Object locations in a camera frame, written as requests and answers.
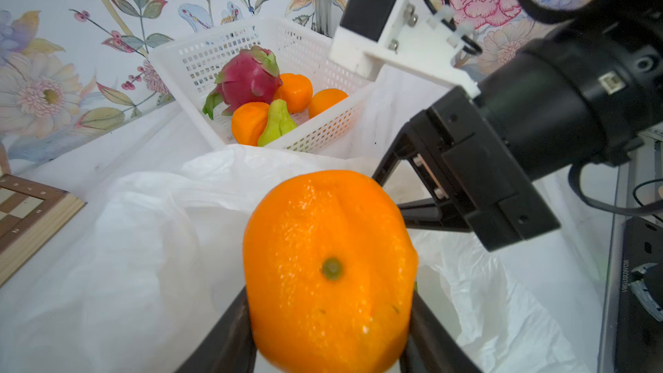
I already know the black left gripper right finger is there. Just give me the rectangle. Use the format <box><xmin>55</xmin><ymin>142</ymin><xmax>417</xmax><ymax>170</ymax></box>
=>
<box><xmin>399</xmin><ymin>292</ymin><xmax>481</xmax><ymax>373</ymax></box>

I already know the red dragon fruit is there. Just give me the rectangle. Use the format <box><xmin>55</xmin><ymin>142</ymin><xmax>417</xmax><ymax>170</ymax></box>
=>
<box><xmin>202</xmin><ymin>46</ymin><xmax>282</xmax><ymax>120</ymax></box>

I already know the orange mandarin fruit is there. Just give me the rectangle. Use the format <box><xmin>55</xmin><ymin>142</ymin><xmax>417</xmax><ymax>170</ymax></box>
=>
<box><xmin>275</xmin><ymin>74</ymin><xmax>314</xmax><ymax>114</ymax></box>
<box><xmin>308</xmin><ymin>88</ymin><xmax>348</xmax><ymax>118</ymax></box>
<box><xmin>231</xmin><ymin>102</ymin><xmax>269</xmax><ymax>146</ymax></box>
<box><xmin>243</xmin><ymin>170</ymin><xmax>419</xmax><ymax>372</ymax></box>

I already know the white translucent plastic bag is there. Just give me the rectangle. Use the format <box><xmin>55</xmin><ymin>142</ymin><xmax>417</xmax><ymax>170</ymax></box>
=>
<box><xmin>0</xmin><ymin>64</ymin><xmax>592</xmax><ymax>373</ymax></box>

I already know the white perforated plastic basket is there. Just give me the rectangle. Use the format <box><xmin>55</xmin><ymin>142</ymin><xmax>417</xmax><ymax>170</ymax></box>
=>
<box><xmin>150</xmin><ymin>17</ymin><xmax>376</xmax><ymax>154</ymax></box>

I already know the green pear fruit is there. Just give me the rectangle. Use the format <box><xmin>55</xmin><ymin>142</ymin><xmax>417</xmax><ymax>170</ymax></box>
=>
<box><xmin>257</xmin><ymin>99</ymin><xmax>298</xmax><ymax>147</ymax></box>

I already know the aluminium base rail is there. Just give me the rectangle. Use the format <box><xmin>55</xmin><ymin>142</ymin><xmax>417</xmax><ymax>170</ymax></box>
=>
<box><xmin>597</xmin><ymin>133</ymin><xmax>662</xmax><ymax>372</ymax></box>

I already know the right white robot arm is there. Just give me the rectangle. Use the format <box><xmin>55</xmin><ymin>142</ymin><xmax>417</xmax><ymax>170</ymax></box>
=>
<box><xmin>374</xmin><ymin>0</ymin><xmax>662</xmax><ymax>251</ymax></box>

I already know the wooden folding chessboard box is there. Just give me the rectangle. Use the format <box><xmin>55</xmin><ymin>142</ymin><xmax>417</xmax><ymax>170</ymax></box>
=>
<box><xmin>1</xmin><ymin>174</ymin><xmax>86</xmax><ymax>285</ymax></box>

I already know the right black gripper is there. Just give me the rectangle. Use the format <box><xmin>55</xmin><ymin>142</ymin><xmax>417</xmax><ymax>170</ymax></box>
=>
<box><xmin>373</xmin><ymin>10</ymin><xmax>662</xmax><ymax>250</ymax></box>

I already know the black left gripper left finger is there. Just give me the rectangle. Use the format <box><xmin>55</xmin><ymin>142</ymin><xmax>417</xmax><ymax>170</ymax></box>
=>
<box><xmin>176</xmin><ymin>288</ymin><xmax>257</xmax><ymax>373</ymax></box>

